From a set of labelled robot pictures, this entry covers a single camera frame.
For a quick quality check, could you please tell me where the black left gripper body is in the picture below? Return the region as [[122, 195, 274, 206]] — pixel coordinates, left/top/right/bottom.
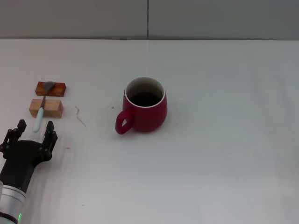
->
[[0, 140, 52, 194]]

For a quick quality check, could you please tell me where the blue handled metal spoon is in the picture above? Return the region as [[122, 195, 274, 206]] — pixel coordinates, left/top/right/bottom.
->
[[33, 81, 56, 133]]

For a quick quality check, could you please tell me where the red ceramic cup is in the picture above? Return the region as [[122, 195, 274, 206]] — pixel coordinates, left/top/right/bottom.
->
[[114, 77, 168, 135]]

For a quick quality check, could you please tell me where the light wooden block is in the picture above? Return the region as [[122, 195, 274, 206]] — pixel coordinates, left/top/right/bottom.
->
[[28, 98, 64, 119]]

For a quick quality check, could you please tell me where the dark reddish wooden block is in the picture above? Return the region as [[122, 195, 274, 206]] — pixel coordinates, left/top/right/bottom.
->
[[35, 81, 67, 97]]

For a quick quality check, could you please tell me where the dark coffee liquid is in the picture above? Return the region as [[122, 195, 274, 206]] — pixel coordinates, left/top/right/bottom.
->
[[128, 92, 162, 107]]

